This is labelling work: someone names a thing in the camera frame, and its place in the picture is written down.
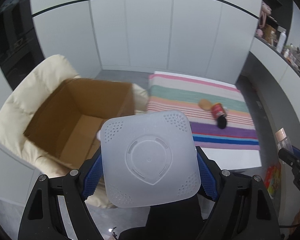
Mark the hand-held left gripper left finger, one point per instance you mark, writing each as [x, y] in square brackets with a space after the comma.
[92, 177]

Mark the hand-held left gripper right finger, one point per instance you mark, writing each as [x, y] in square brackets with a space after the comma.
[207, 180]

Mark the pink cap bottle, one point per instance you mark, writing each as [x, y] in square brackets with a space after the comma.
[282, 140]

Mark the translucent white square lid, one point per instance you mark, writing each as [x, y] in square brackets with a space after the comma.
[147, 160]

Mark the black round compact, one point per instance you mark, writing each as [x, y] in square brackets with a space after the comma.
[222, 123]

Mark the brown cardboard box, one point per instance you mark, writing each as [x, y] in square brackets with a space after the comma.
[52, 120]

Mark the red can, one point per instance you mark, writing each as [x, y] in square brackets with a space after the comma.
[217, 110]

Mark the tan round puff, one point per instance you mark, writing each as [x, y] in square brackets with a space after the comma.
[205, 104]

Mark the colourful red flat box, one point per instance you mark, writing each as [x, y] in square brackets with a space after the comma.
[273, 180]

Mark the floor outlet plate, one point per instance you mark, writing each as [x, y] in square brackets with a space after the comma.
[259, 104]

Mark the striped colourful blanket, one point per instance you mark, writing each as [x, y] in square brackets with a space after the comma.
[190, 92]

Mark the white curved counter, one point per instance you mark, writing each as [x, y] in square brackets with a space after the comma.
[272, 65]

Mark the cream padded chair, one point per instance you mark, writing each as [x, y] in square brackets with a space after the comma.
[20, 100]

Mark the tall white bottle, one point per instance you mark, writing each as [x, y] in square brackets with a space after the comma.
[281, 41]

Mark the brown box on counter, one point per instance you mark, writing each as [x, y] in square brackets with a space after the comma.
[270, 33]

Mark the small pink round plush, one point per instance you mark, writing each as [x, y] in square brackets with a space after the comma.
[259, 32]

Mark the pink plush toy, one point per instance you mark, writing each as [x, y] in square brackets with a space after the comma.
[265, 10]

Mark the white wardrobe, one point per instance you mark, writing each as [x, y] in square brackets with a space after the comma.
[140, 30]

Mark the black glass cabinet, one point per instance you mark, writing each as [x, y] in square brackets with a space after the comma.
[12, 42]

